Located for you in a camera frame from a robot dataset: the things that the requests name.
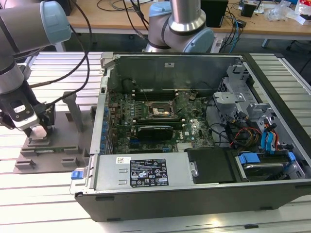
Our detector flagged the green RAM stick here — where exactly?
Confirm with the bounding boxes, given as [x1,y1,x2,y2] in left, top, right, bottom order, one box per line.
[35,147,78,154]

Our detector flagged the hard disk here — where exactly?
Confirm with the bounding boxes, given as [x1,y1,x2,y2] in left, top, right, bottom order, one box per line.
[242,162,285,182]

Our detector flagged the black open PC case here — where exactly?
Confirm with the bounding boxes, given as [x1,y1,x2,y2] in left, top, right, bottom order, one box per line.
[69,51,311,223]

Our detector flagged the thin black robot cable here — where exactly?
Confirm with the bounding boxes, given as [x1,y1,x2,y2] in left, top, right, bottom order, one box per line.
[46,0,92,106]

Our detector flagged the black graphics card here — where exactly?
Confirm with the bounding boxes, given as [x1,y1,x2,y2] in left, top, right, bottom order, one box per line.
[137,125,174,142]

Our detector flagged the silver finned chipset heatsink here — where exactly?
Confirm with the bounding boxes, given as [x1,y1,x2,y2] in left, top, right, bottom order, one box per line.
[176,143,193,152]

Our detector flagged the wooden desk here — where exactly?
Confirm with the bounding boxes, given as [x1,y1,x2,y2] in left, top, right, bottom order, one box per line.
[65,0,311,53]

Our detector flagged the blue disk carrier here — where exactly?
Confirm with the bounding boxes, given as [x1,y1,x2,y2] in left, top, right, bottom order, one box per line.
[239,152,296,168]

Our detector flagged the small black box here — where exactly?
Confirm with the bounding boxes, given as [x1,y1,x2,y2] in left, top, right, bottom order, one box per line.
[242,2,258,17]

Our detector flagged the silver power supply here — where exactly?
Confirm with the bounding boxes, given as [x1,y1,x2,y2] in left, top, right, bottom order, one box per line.
[93,154,195,191]

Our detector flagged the light blue flat wire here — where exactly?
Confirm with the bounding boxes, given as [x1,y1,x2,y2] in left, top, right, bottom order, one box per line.
[266,123,278,156]
[261,130,271,153]

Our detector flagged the grey parts rack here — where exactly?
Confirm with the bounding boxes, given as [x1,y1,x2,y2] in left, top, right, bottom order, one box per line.
[15,91,98,175]

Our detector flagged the orange flat wire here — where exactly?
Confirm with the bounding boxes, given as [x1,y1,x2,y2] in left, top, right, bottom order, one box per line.
[272,128,280,151]

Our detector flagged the red white carton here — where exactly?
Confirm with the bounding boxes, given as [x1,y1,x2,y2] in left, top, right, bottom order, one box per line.
[295,0,311,25]

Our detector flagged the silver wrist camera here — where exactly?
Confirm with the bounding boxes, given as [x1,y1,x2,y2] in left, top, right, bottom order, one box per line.
[5,97,41,131]

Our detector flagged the clear plastic bags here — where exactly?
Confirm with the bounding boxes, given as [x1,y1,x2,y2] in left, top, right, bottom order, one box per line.
[266,1,296,21]

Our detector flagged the black plastic shroud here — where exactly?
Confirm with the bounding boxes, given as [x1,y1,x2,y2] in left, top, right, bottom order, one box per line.
[185,148,237,184]

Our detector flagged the tall black box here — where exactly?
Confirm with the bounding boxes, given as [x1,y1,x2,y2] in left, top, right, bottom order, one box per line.
[201,0,229,28]

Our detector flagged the grey plastic case latch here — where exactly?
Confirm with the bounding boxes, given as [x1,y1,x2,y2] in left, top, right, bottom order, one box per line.
[100,51,115,68]

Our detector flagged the black wire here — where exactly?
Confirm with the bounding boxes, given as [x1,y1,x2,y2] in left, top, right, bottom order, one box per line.
[204,96,231,148]

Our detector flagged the green motherboard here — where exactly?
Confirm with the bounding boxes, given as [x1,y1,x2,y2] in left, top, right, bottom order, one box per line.
[106,89,217,155]

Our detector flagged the silver metal disk bay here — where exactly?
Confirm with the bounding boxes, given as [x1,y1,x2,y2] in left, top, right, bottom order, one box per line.
[213,65,279,127]

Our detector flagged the white labelled box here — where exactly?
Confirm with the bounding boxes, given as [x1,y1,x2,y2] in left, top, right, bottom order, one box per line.
[213,38,224,53]

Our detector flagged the blue cable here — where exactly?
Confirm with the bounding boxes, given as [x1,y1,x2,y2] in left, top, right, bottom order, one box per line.
[232,14,241,53]

